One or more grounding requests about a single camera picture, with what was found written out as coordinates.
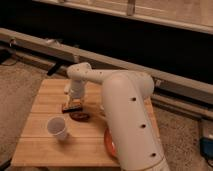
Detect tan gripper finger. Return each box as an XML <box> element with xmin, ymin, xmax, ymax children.
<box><xmin>77</xmin><ymin>99</ymin><xmax>83</xmax><ymax>106</ymax></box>
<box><xmin>66</xmin><ymin>96</ymin><xmax>72</xmax><ymax>106</ymax></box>

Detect brown black eraser block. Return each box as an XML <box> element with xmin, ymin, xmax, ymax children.
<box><xmin>62</xmin><ymin>103</ymin><xmax>83</xmax><ymax>113</ymax></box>

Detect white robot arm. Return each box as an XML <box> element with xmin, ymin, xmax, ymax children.
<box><xmin>67</xmin><ymin>62</ymin><xmax>170</xmax><ymax>171</ymax></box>

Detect white sponge pad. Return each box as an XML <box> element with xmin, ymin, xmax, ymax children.
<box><xmin>64</xmin><ymin>84</ymin><xmax>69</xmax><ymax>94</ymax></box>

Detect dark red brown snack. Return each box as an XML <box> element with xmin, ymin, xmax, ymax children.
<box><xmin>69</xmin><ymin>112</ymin><xmax>90</xmax><ymax>122</ymax></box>

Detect white paper cup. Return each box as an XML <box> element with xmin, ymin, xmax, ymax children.
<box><xmin>47</xmin><ymin>117</ymin><xmax>68</xmax><ymax>141</ymax></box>

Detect orange bowl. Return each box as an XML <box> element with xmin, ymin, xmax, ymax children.
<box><xmin>104</xmin><ymin>129</ymin><xmax>116</xmax><ymax>158</ymax></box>

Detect blue device on floor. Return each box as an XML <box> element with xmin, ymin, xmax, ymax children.
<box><xmin>200</xmin><ymin>137</ymin><xmax>213</xmax><ymax>160</ymax></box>

